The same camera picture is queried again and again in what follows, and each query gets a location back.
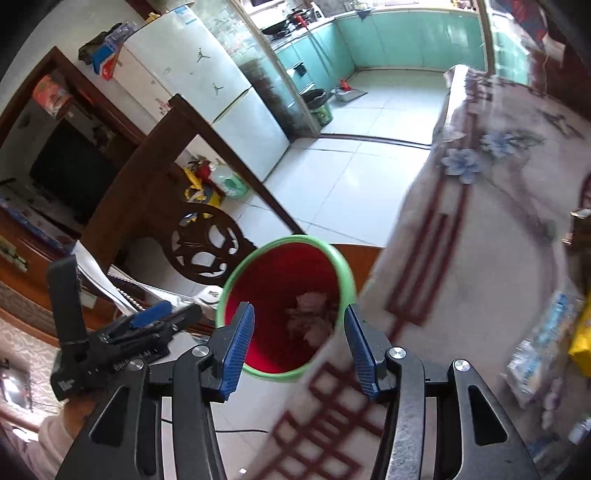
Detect dark cloth bundle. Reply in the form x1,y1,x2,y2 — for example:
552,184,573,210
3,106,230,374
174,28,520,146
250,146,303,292
78,41,109,64

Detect yellow carton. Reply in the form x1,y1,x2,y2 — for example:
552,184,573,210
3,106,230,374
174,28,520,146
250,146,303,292
569,302,591,367

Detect blue patterned long box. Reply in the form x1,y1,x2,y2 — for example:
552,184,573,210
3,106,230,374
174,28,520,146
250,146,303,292
0,194,75,252

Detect black television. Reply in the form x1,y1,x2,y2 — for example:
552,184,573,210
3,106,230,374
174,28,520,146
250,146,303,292
28,117,118,227

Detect green plastic jug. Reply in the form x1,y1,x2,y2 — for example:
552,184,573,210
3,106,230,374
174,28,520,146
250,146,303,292
210,159,250,200

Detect clear plastic snack bag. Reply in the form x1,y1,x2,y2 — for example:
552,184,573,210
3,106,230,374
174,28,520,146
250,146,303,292
505,291,585,411

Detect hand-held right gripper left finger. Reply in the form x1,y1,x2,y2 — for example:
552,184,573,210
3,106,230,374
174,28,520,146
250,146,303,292
55,302,257,480

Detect teal kitchen cabinets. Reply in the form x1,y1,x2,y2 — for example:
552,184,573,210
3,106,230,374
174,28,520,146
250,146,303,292
270,7,532,100

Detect blue red carton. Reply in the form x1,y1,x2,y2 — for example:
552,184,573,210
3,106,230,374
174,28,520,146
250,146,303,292
90,34,123,81

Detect black trash bin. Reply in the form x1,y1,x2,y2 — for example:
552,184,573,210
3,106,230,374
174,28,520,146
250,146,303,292
300,89,334,130

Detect black wok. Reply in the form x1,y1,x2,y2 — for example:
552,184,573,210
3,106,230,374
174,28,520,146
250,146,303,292
261,18,301,38

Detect orange patterned box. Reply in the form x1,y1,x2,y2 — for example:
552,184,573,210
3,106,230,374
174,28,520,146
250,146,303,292
32,74,72,116

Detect person's left forearm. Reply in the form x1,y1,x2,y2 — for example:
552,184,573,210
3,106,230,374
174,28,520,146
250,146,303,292
9,397,100,480

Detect red broom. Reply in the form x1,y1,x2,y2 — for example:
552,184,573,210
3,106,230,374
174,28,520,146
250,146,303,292
302,21,351,92

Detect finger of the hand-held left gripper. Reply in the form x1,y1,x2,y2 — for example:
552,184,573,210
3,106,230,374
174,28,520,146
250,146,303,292
129,301,172,329
159,305,202,341

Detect grey dustpan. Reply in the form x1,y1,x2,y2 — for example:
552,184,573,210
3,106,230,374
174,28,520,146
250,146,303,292
330,78,369,103

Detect floral tablecloth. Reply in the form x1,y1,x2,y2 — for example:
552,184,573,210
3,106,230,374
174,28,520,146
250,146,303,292
245,65,591,480

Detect red bin with green rim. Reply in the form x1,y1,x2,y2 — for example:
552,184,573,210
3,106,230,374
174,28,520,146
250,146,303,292
216,235,357,386

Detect white handbag with pearl chain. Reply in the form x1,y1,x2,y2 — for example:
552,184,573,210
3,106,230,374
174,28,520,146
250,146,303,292
191,286,227,320

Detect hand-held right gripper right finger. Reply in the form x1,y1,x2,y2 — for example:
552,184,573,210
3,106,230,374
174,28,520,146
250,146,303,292
344,302,541,480

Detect white refrigerator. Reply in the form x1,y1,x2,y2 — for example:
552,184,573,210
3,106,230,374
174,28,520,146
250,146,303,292
108,2,291,183

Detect crumpled white tissue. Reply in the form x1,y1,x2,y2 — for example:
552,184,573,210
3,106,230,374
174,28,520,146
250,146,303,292
284,291,340,352

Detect wooden television cabinet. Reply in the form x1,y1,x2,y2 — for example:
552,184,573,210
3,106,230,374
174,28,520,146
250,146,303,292
0,46,153,324

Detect carved dark wooden chair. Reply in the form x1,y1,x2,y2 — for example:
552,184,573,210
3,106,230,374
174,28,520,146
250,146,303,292
81,93,305,335

